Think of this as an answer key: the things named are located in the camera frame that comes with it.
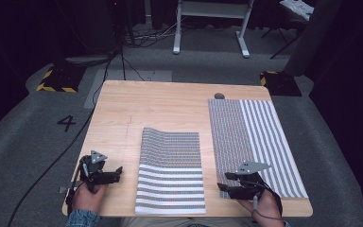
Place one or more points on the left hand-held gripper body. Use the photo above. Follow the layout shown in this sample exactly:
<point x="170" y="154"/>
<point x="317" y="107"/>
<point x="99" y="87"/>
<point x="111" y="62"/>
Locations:
<point x="93" y="170"/>

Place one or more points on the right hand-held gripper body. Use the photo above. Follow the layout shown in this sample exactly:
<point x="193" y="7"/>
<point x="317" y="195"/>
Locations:
<point x="249" y="184"/>

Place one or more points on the striped grey white placemat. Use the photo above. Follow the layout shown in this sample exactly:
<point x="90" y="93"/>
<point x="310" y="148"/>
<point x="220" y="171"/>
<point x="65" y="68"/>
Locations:
<point x="171" y="173"/>
<point x="255" y="145"/>

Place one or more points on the person's left hand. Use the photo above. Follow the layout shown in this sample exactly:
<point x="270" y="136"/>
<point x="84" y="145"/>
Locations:
<point x="86" y="198"/>

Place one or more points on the person's right hand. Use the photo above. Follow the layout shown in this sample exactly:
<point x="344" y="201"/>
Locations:
<point x="264" y="209"/>

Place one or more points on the grey tape strip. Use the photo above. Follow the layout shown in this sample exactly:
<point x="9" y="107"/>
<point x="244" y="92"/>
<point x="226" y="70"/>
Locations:
<point x="63" y="189"/>

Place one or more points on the grey floor plate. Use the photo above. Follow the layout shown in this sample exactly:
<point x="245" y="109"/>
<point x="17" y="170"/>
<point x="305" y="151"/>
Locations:
<point x="129" y="77"/>

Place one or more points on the black chair legs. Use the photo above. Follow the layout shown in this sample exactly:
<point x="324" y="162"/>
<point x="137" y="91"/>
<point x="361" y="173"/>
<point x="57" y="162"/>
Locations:
<point x="283" y="41"/>

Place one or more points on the dark equipment stand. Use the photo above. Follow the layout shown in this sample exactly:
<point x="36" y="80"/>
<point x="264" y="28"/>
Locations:
<point x="119" y="22"/>

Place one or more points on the grey curtain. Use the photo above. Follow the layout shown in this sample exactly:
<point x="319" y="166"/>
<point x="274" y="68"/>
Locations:
<point x="312" y="41"/>

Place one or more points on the white cloth on chair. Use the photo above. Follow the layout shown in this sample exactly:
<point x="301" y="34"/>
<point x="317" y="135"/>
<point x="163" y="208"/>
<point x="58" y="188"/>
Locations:
<point x="297" y="8"/>

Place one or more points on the black yellow striped base plate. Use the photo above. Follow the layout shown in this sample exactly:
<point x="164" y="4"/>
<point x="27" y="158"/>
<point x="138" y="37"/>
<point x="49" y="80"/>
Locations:
<point x="61" y="80"/>
<point x="280" y="83"/>

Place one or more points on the white desk frame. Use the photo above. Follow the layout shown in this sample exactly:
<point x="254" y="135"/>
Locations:
<point x="212" y="9"/>

